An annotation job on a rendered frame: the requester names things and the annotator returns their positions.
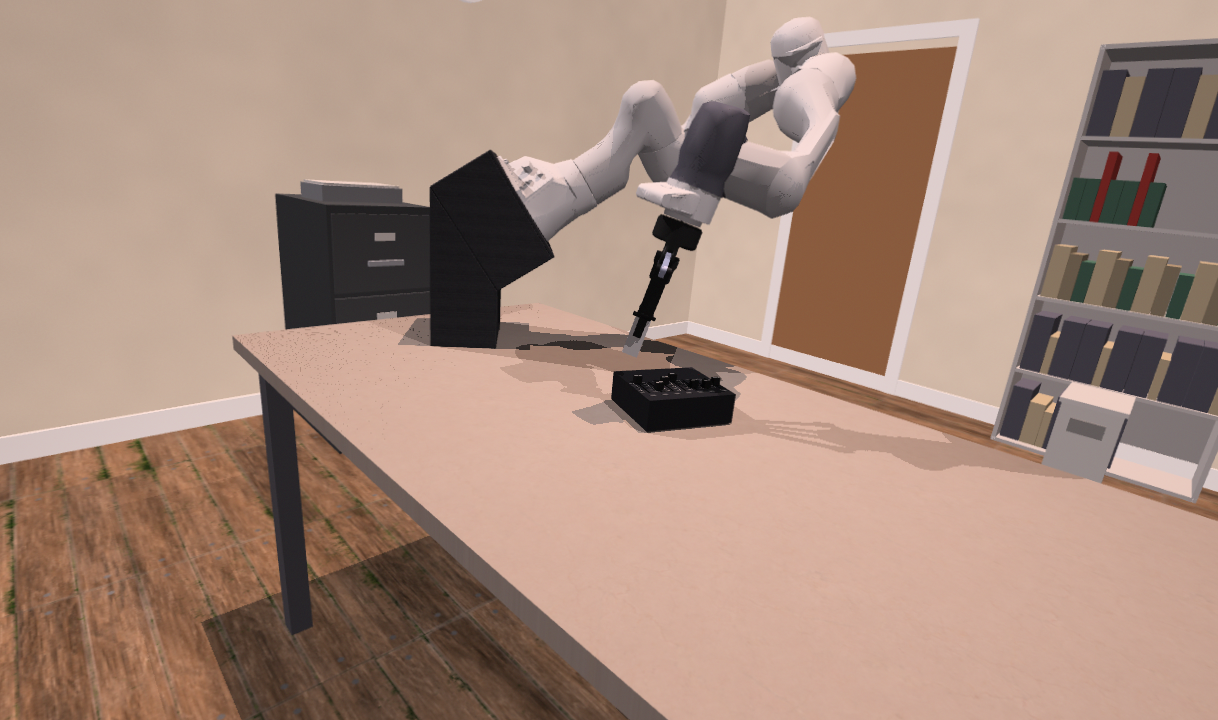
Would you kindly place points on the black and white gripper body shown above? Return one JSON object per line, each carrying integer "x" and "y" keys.
{"x": 676, "y": 235}

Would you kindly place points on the black lighting desk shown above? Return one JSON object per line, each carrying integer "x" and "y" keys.
{"x": 662, "y": 399}

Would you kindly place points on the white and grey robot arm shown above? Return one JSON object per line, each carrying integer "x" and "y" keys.
{"x": 690, "y": 167}

